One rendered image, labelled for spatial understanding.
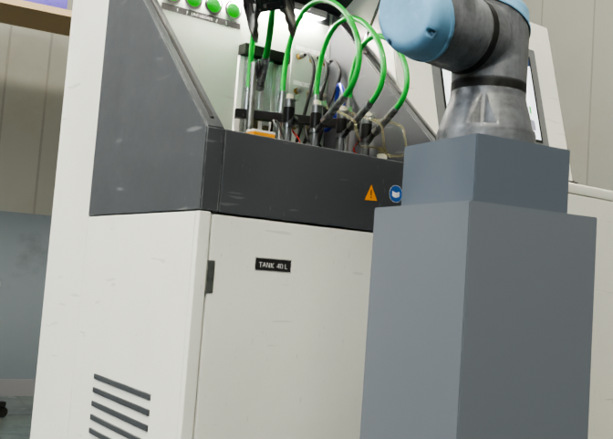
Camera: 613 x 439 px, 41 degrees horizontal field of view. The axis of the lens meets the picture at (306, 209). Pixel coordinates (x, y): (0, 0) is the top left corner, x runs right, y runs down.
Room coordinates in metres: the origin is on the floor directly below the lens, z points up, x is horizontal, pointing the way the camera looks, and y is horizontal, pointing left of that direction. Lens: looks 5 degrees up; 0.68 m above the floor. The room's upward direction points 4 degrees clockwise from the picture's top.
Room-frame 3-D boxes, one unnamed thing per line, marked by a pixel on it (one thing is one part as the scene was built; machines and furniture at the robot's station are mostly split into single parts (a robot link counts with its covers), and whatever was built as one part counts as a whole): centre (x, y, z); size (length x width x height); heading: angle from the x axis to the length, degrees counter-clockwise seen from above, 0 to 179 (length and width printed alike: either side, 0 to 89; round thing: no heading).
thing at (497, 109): (1.25, -0.27, 0.95); 0.15 x 0.15 x 0.10
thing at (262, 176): (1.72, -0.08, 0.87); 0.62 x 0.04 x 0.16; 125
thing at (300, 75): (2.27, 0.01, 1.20); 0.13 x 0.03 x 0.31; 125
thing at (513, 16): (1.24, -0.26, 1.07); 0.13 x 0.12 x 0.14; 132
